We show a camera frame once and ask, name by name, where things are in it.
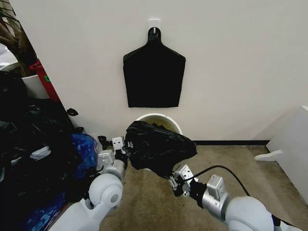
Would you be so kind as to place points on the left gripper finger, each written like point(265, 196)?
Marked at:
point(130, 144)
point(125, 150)

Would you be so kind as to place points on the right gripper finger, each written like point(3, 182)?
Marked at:
point(175, 172)
point(176, 186)

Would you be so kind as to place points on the black garbage bag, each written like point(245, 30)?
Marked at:
point(158, 146)

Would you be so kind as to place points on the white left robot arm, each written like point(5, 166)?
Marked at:
point(103, 192)

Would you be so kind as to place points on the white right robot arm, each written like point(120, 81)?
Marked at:
point(243, 211)

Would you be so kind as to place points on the blue patterned plastic bag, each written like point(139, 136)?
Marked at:
point(83, 149)

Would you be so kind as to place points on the white round trash bin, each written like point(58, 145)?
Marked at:
point(168, 121)

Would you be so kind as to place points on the flat black hanging bag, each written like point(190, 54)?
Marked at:
point(154, 77)

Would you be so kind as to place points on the black baseboard strip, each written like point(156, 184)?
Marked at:
point(231, 142)

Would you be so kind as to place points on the white cabinet foot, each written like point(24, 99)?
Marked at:
point(268, 155)

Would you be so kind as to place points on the pile of black bags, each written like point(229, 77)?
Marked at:
point(29, 144)

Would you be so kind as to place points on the red box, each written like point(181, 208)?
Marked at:
point(47, 79)

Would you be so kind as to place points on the white cabinet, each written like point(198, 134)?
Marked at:
point(292, 146)

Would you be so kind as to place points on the white plastic bucket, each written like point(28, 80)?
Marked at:
point(34, 85)

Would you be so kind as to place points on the dry brown plant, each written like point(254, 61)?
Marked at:
point(16, 41)

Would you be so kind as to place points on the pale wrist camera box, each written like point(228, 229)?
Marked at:
point(185, 172)
point(118, 143)

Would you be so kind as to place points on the white wall hook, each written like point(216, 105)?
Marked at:
point(154, 24)

